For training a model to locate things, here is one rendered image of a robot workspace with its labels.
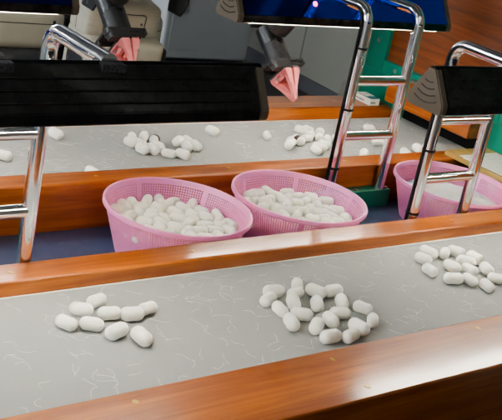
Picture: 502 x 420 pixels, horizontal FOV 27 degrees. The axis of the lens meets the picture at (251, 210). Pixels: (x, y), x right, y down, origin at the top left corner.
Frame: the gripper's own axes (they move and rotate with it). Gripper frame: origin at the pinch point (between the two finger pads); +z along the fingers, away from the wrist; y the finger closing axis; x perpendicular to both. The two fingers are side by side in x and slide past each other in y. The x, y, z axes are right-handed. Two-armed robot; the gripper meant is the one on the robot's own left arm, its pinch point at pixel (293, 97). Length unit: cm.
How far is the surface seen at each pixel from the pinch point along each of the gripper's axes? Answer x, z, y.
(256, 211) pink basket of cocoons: -27, 39, -46
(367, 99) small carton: 8.8, -3.7, 33.6
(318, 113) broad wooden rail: 8.6, 0.0, 14.3
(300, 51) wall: 221, -154, 233
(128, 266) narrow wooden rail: -38, 50, -82
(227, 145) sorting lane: -1.1, 12.0, -25.4
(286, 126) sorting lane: 6.2, 4.3, 0.2
